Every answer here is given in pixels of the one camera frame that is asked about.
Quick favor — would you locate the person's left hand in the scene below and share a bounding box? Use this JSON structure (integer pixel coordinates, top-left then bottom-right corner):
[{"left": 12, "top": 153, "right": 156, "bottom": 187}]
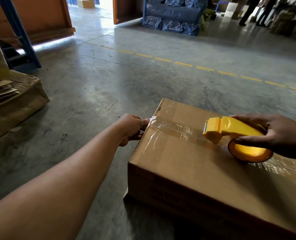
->
[{"left": 115, "top": 113, "right": 150, "bottom": 147}]

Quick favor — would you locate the white box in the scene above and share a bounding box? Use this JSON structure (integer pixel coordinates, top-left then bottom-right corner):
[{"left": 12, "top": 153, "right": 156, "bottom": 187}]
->
[{"left": 223, "top": 2, "right": 239, "bottom": 18}]

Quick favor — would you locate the large orange wooden panel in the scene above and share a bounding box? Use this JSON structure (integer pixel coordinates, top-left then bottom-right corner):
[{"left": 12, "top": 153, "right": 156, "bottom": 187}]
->
[{"left": 0, "top": 0, "right": 76, "bottom": 47}]

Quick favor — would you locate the person's left forearm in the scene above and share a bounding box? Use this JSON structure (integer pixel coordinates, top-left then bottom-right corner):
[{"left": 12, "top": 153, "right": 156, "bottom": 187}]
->
[{"left": 0, "top": 120, "right": 125, "bottom": 240}]

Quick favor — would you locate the yellow-green bag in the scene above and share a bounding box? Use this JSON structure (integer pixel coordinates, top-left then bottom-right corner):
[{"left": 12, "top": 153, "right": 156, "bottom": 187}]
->
[{"left": 200, "top": 8, "right": 217, "bottom": 32}]

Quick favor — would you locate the large brown cardboard box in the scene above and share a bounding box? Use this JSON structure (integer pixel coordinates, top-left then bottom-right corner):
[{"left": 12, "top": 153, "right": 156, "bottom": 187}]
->
[{"left": 127, "top": 98, "right": 296, "bottom": 240}]

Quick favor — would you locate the narrow orange wooden panel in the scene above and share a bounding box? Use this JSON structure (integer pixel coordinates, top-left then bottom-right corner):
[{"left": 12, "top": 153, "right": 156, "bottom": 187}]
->
[{"left": 112, "top": 0, "right": 144, "bottom": 25}]

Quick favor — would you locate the small brown cardboard box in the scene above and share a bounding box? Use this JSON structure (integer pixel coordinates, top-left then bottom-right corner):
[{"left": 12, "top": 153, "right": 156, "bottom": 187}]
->
[{"left": 77, "top": 0, "right": 96, "bottom": 9}]

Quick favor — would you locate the clear packing tape strip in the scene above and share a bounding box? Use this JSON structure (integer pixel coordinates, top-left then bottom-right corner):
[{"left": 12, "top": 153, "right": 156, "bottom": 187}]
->
[{"left": 143, "top": 116, "right": 296, "bottom": 184}]

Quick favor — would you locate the pile of flattened cardboard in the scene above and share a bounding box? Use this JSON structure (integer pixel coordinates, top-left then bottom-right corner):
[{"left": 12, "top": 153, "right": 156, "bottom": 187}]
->
[{"left": 0, "top": 69, "right": 50, "bottom": 146}]

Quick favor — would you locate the blue plastic-wrapped sofa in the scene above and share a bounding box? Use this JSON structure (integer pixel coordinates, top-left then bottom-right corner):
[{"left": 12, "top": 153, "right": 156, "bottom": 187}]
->
[{"left": 141, "top": 0, "right": 209, "bottom": 37}]

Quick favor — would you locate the blue metal rack post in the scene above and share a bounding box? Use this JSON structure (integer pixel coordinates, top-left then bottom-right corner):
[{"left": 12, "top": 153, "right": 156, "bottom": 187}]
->
[{"left": 0, "top": 0, "right": 42, "bottom": 73}]

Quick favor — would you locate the yellow tape dispenser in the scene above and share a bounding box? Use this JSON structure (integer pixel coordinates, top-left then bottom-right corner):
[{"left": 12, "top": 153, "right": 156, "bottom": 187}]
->
[{"left": 202, "top": 116, "right": 273, "bottom": 163}]

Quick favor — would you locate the person's right hand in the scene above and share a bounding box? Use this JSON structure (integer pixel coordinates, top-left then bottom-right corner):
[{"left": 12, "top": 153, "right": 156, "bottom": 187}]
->
[{"left": 229, "top": 114, "right": 296, "bottom": 162}]

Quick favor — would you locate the row of brown wrapped goods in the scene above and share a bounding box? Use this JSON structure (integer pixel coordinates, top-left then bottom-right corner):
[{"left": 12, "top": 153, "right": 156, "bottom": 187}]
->
[{"left": 270, "top": 0, "right": 296, "bottom": 44}]

